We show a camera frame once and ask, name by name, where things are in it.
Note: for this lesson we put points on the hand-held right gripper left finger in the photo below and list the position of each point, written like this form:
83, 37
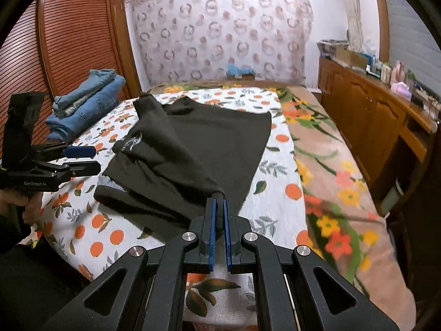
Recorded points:
211, 229

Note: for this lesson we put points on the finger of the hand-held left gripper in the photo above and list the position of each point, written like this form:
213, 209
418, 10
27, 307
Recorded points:
78, 151
82, 169

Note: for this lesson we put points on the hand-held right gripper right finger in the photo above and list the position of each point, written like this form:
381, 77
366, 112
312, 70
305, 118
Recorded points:
227, 234

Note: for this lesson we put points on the black pants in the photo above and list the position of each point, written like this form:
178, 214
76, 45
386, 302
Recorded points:
193, 144

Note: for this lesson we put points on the folded khaki pants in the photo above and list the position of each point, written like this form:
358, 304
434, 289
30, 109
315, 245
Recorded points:
73, 109

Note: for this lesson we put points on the person's left hand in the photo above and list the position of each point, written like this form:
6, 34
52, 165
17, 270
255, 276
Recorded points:
32, 207

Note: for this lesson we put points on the folded blue denim jeans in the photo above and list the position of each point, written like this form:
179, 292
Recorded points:
96, 110

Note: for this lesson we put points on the white orange-print bedsheet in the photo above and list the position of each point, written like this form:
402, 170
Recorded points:
275, 193

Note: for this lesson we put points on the folded faded grey-blue jeans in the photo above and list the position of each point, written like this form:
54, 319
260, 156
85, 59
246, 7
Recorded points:
93, 82

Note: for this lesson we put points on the wooden louvred wardrobe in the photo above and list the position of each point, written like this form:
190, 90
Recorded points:
69, 41

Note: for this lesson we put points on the beige floral blanket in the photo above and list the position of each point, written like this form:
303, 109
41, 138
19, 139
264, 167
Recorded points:
330, 186

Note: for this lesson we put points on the person's dark clothing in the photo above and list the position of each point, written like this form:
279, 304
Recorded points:
31, 282

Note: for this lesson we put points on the cardboard box with blue items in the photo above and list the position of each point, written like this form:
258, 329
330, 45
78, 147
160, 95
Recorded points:
239, 70

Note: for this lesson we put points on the wooden sideboard cabinet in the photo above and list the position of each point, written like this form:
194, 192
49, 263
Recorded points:
365, 103

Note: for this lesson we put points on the woven basket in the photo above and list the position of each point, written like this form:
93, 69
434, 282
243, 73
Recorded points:
330, 46

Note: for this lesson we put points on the open cardboard box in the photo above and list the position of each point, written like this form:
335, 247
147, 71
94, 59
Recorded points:
351, 58

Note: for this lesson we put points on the pink tissue pack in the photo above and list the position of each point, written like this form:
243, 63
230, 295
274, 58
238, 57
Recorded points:
401, 91

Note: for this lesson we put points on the pink bottle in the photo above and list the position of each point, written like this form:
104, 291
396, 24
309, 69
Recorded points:
399, 70

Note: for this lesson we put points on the beige narrow curtain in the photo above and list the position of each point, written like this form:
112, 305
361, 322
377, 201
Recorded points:
354, 17

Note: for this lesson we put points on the grey window shutter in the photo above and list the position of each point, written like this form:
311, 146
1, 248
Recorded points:
410, 24

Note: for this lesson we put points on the wooden window frame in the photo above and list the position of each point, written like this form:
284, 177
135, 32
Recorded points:
380, 17

